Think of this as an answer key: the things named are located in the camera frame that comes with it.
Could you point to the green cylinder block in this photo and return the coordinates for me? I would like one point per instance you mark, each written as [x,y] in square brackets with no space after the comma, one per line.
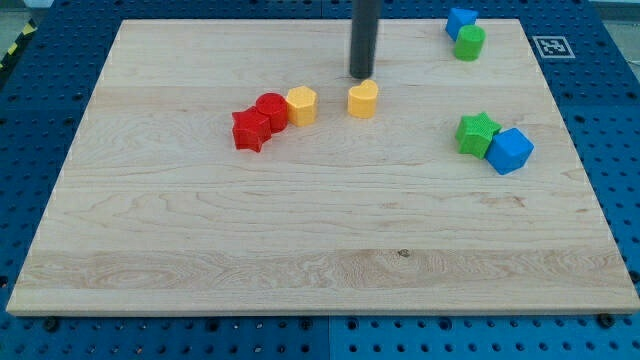
[469,42]

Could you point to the yellow hexagon block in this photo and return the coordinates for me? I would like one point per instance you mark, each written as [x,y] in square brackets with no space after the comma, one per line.
[302,106]

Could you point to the white fiducial marker tag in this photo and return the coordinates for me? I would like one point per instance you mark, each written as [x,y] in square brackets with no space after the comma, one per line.
[553,47]

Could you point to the green star block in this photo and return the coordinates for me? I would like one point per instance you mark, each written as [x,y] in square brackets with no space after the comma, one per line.
[475,134]

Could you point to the red star block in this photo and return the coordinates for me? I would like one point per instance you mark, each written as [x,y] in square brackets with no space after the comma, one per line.
[251,129]

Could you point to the yellow heart block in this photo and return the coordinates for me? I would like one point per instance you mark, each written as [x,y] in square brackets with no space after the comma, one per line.
[362,99]

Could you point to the light wooden board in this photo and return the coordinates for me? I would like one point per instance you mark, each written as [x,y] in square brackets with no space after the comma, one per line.
[157,213]

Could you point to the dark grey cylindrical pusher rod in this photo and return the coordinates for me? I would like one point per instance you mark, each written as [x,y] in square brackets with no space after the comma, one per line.
[363,40]

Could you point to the red cylinder block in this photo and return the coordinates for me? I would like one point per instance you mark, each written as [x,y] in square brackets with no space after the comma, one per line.
[274,106]

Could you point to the blue triangle block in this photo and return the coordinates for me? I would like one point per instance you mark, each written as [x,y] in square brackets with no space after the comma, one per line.
[457,18]

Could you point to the blue cube block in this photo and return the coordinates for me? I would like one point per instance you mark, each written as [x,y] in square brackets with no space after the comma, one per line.
[509,151]

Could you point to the yellow black hazard tape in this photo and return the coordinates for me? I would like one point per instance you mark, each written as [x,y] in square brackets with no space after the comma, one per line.
[17,48]

